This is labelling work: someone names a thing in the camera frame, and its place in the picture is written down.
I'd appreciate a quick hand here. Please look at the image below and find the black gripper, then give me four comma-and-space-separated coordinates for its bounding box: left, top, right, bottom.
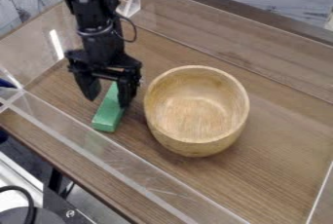
66, 30, 142, 108

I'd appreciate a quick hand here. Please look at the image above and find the green rectangular block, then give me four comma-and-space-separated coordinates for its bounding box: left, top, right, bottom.
91, 83, 123, 132

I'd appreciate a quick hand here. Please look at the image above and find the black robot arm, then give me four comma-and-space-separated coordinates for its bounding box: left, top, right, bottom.
64, 0, 142, 108

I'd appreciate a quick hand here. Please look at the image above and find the brown wooden bowl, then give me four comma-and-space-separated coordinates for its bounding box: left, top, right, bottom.
143, 65, 250, 157

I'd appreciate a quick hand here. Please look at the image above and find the blue object at edge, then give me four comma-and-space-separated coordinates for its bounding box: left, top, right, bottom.
0, 78, 16, 88

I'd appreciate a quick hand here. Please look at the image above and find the black table leg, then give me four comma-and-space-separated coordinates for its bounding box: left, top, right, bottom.
48, 168, 63, 193

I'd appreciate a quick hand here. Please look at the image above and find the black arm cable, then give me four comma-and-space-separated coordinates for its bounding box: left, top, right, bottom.
114, 13, 138, 44

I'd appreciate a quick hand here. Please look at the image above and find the clear acrylic corner bracket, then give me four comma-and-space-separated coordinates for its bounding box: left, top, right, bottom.
118, 0, 140, 19

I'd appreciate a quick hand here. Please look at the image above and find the grey metal base plate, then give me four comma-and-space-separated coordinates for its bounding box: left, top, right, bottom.
43, 187, 96, 224

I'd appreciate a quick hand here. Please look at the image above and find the black cable loop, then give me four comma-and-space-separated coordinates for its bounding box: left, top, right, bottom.
0, 185, 36, 224

